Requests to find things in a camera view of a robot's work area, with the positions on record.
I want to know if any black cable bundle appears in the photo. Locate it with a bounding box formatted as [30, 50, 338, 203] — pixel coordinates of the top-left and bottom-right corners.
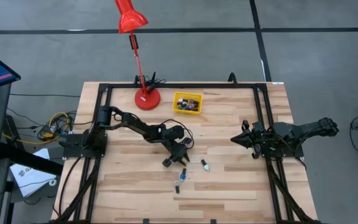
[133, 70, 167, 86]

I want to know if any yellow plastic basket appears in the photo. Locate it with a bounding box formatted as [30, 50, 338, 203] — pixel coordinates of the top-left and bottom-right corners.
[172, 91, 204, 116]

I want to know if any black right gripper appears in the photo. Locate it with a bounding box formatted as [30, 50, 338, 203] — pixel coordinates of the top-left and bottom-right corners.
[230, 119, 269, 160]

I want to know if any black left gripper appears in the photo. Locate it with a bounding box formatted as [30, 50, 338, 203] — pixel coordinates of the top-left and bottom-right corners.
[162, 138, 191, 169]

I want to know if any black left camera cable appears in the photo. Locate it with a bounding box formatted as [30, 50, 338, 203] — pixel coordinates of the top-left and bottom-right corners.
[161, 118, 196, 151]

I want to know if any black aluminium table frame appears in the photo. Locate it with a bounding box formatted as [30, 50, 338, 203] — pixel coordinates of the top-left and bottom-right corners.
[50, 82, 323, 224]

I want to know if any red desk lamp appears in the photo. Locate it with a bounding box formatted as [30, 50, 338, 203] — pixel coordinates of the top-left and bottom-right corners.
[114, 0, 162, 111]

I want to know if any white printed paper sheet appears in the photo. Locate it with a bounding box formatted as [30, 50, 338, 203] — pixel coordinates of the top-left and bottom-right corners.
[9, 148, 58, 198]

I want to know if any yellow cable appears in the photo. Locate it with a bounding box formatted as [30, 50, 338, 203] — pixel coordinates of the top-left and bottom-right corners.
[3, 111, 71, 146]

